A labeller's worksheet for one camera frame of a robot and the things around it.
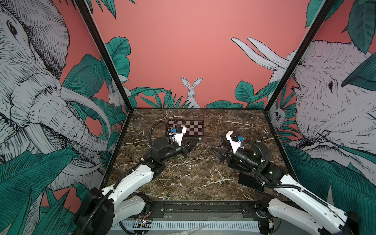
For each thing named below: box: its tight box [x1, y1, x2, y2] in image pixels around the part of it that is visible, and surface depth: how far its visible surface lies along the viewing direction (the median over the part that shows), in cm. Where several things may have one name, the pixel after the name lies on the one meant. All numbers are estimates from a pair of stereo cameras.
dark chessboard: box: [167, 119, 206, 138], surface depth 109 cm
